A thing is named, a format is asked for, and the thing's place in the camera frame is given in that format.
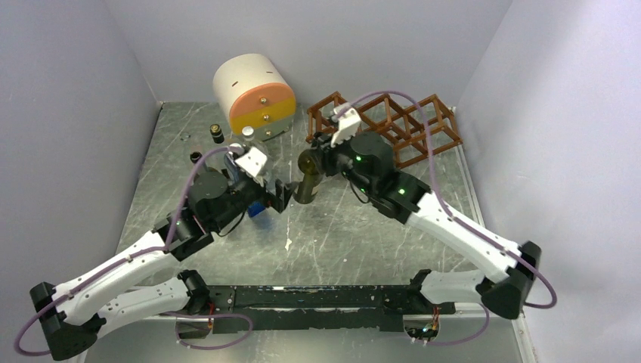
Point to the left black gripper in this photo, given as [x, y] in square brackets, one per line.
[280, 200]

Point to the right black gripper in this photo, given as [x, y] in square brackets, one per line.
[327, 152]

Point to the green wine bottle white label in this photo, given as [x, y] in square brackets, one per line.
[306, 191]

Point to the brown wooden wine rack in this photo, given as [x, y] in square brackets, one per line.
[403, 127]

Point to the blue square bottle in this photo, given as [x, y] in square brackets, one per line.
[256, 207]

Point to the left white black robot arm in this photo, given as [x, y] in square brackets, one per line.
[75, 314]

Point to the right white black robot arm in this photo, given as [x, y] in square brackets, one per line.
[502, 278]

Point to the clear bottle white cap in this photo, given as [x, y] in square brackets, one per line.
[250, 139]

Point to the small black gold-capped bottle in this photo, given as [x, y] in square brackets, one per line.
[217, 134]

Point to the dark wine bottle red label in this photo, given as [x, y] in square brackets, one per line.
[195, 157]

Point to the cream orange cylindrical container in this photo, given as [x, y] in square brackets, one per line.
[251, 92]

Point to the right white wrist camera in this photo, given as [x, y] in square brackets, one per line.
[347, 121]

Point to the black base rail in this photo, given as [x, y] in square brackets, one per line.
[319, 307]

